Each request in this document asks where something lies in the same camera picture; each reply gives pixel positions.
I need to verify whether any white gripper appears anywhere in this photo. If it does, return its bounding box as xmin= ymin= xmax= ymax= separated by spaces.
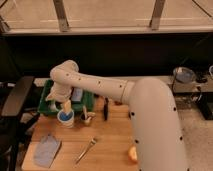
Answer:
xmin=46 ymin=83 xmax=71 ymax=114

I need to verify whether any blue plastic cup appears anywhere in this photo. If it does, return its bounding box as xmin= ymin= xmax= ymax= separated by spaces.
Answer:
xmin=58 ymin=111 xmax=74 ymax=121

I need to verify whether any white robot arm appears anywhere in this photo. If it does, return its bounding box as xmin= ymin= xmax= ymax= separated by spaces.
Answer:
xmin=48 ymin=60 xmax=189 ymax=171

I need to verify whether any green plastic tray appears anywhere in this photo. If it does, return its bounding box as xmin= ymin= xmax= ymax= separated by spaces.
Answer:
xmin=38 ymin=79 xmax=94 ymax=115

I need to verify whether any white paper cup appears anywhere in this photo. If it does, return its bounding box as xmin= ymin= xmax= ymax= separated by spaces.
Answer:
xmin=57 ymin=114 xmax=74 ymax=128

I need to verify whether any blue sponge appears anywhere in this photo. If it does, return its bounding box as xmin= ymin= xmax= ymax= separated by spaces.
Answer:
xmin=71 ymin=88 xmax=83 ymax=102

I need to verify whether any small dark mug with utensil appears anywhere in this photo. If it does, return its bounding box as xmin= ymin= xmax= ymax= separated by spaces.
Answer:
xmin=80 ymin=107 xmax=96 ymax=126

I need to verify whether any blue folded cloth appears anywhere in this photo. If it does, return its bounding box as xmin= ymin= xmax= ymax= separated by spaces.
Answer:
xmin=33 ymin=134 xmax=61 ymax=168

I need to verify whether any black office chair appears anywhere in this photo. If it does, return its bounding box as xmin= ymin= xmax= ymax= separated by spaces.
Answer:
xmin=0 ymin=76 xmax=40 ymax=171

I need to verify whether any apple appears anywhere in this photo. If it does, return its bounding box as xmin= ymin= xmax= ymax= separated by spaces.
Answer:
xmin=128 ymin=146 xmax=137 ymax=163

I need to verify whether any metal bowl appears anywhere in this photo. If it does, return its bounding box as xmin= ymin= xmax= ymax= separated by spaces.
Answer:
xmin=173 ymin=67 xmax=196 ymax=84

